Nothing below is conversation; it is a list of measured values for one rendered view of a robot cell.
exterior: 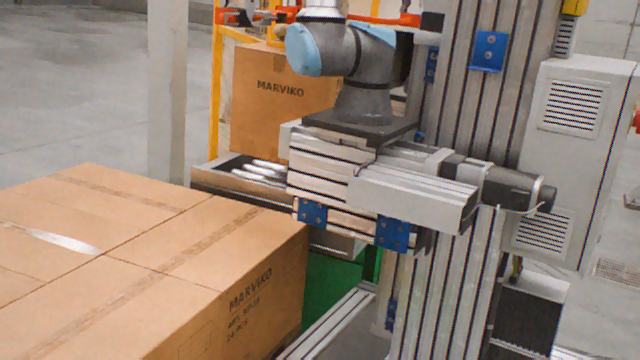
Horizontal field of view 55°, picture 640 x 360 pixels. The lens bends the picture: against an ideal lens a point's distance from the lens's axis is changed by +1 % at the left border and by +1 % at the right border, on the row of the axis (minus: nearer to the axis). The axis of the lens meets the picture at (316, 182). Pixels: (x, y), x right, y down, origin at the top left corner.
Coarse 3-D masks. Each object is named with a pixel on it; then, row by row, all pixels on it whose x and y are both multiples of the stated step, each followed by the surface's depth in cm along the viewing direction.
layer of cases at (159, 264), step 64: (0, 192) 212; (64, 192) 218; (128, 192) 224; (192, 192) 230; (0, 256) 170; (64, 256) 174; (128, 256) 178; (192, 256) 181; (256, 256) 185; (0, 320) 143; (64, 320) 145; (128, 320) 147; (192, 320) 152; (256, 320) 190
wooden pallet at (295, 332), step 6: (300, 324) 230; (294, 330) 225; (300, 330) 231; (288, 336) 220; (294, 336) 226; (282, 342) 216; (288, 342) 222; (276, 348) 211; (282, 348) 219; (270, 354) 207; (276, 354) 221
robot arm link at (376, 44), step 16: (352, 32) 141; (368, 32) 141; (384, 32) 142; (368, 48) 142; (384, 48) 143; (368, 64) 143; (384, 64) 145; (352, 80) 146; (368, 80) 145; (384, 80) 146
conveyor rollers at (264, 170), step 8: (256, 160) 273; (264, 160) 274; (248, 168) 264; (256, 168) 264; (264, 168) 264; (272, 168) 270; (280, 168) 269; (248, 176) 255; (256, 176) 254; (264, 176) 254; (272, 176) 260; (280, 176) 259; (280, 184) 250
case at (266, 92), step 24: (240, 48) 222; (264, 48) 223; (240, 72) 225; (264, 72) 220; (288, 72) 216; (240, 96) 227; (264, 96) 223; (288, 96) 218; (312, 96) 214; (336, 96) 216; (240, 120) 230; (264, 120) 225; (288, 120) 221; (240, 144) 233; (264, 144) 228
